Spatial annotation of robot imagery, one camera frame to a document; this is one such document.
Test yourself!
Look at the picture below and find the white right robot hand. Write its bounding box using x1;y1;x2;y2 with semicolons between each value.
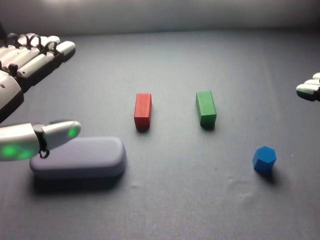
296;72;320;102

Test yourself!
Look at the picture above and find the blue hexagonal block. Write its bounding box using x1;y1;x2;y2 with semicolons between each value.
252;146;277;174

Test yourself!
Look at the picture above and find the lavender oblong case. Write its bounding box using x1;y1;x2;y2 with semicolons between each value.
29;136;127;179

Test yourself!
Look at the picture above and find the green rectangular block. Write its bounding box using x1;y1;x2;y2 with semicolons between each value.
195;90;217;130

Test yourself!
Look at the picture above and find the red rectangular block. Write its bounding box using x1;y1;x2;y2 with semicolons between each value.
133;92;153;130

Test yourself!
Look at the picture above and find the grey table cloth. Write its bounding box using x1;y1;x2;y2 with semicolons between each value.
0;27;320;240

